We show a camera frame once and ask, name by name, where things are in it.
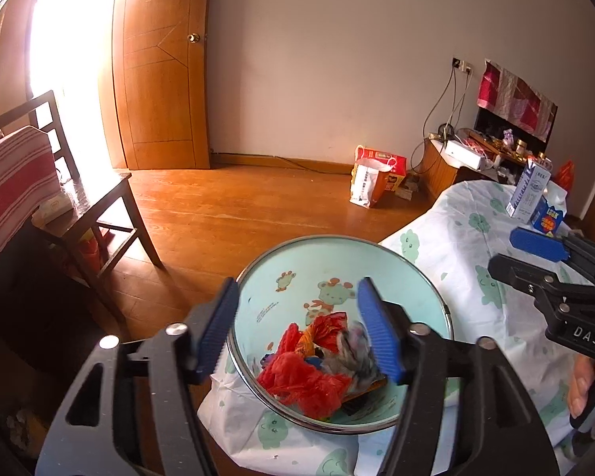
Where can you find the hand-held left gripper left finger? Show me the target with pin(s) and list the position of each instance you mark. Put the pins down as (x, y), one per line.
(218, 327)

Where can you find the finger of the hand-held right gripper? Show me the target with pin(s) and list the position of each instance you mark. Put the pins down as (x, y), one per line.
(535, 243)
(515, 272)

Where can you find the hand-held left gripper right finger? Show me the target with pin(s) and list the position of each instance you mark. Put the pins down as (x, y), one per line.
(382, 332)

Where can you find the grey checkered wrapper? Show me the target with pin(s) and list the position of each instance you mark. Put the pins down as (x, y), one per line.
(349, 357)

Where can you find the red plastic bag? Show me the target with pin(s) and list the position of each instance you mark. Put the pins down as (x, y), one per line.
(329, 327)

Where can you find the mint green printed bin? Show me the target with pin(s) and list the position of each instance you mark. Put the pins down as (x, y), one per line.
(287, 302)

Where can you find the orange foil wrapper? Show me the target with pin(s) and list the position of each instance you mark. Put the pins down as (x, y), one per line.
(307, 341)

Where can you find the red foam net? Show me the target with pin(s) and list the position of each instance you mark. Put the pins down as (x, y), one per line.
(297, 382)

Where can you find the person's right hand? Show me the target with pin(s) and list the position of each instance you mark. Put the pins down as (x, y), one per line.
(582, 386)

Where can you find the blue gable-top carton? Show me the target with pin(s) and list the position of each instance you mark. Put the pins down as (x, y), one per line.
(548, 215)

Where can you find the tall white milk carton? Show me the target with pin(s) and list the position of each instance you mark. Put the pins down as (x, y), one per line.
(525, 193)

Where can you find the white green printed tablecloth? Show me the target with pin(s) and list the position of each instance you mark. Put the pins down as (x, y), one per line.
(476, 307)

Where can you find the orange-red plastic bag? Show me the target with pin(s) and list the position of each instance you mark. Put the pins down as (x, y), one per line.
(565, 176)

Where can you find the white flat box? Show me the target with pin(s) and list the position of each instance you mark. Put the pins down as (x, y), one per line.
(463, 152)

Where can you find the small wooden cabinet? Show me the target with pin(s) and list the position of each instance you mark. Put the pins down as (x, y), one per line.
(436, 168)

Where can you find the black television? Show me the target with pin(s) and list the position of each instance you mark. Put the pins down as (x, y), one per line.
(491, 124)

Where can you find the red patterned cover cloth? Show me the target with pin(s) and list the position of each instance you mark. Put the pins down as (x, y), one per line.
(515, 96)

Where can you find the white paper bag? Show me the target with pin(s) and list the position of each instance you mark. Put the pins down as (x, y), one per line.
(367, 183)

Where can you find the red gift box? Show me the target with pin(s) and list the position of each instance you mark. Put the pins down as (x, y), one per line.
(396, 178)

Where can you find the dark wooden chair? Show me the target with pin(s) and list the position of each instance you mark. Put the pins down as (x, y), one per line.
(104, 193)

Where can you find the tissue pack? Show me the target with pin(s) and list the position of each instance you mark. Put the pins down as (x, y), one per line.
(54, 207)

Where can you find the wooden door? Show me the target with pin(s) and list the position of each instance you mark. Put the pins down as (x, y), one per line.
(163, 84)

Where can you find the red striped cloth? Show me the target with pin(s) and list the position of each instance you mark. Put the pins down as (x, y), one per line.
(10, 183)

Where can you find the brass door knob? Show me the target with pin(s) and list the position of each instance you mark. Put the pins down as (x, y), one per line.
(194, 38)

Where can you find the wall socket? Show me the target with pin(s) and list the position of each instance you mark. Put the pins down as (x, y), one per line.
(462, 64)

